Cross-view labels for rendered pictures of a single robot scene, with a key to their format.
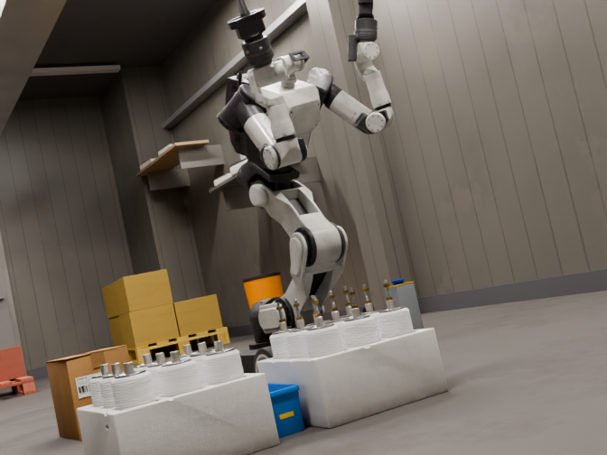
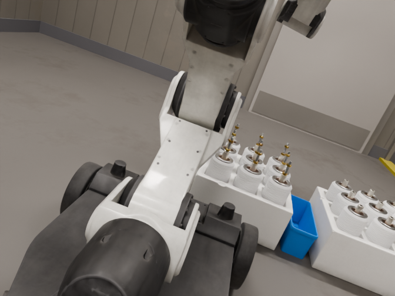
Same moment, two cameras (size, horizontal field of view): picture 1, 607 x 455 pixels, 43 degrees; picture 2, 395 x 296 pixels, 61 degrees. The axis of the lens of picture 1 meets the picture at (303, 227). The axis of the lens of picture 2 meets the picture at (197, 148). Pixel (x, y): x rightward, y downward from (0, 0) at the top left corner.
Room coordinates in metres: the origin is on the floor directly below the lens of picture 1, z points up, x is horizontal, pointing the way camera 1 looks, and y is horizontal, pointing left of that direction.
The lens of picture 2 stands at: (3.50, 0.50, 0.72)
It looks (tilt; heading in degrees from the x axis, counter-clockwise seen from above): 21 degrees down; 214
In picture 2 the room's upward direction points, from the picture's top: 20 degrees clockwise
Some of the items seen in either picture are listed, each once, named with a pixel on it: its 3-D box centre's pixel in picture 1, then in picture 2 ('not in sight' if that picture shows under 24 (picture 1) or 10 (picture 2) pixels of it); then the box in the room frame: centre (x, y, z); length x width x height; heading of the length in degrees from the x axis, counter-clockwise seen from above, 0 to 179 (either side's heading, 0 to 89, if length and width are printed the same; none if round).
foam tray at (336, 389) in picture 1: (349, 376); (240, 191); (2.26, -0.04, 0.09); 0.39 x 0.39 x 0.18; 28
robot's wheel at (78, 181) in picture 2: not in sight; (84, 192); (2.90, -0.25, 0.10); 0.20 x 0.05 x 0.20; 30
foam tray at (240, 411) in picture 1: (173, 425); (358, 239); (2.01, 0.44, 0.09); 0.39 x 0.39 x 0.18; 30
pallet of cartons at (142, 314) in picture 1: (162, 314); not in sight; (8.13, 1.65, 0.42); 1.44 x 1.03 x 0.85; 29
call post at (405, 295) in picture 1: (409, 333); not in sight; (2.46, -0.26, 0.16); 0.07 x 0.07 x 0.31; 28
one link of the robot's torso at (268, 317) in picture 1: (292, 313); (148, 222); (3.01, 0.12, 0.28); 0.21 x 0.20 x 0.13; 30
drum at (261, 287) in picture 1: (267, 306); not in sight; (7.10, 0.48, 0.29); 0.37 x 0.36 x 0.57; 30
